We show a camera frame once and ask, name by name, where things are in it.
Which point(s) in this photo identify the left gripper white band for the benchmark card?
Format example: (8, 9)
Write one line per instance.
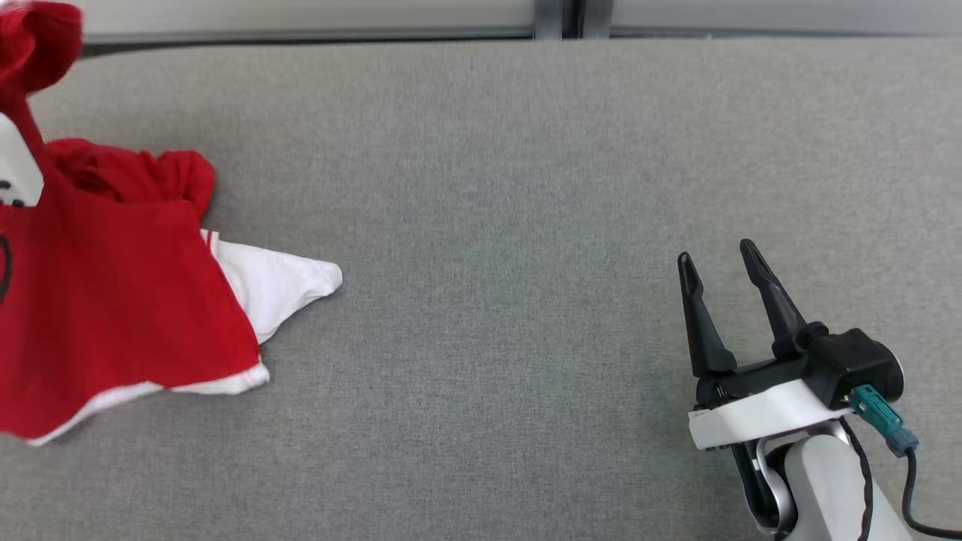
(16, 161)

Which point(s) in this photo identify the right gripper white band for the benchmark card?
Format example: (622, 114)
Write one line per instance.
(759, 413)

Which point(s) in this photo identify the red and white jersey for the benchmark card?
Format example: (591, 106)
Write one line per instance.
(113, 300)

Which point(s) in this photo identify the grey fabric sofa cushion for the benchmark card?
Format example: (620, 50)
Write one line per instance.
(481, 225)

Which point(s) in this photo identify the grey partition column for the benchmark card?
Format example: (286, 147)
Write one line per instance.
(571, 19)

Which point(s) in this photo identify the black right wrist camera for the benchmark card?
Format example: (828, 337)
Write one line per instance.
(857, 361)

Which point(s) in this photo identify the grey wall base rail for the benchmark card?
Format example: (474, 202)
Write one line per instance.
(301, 34)

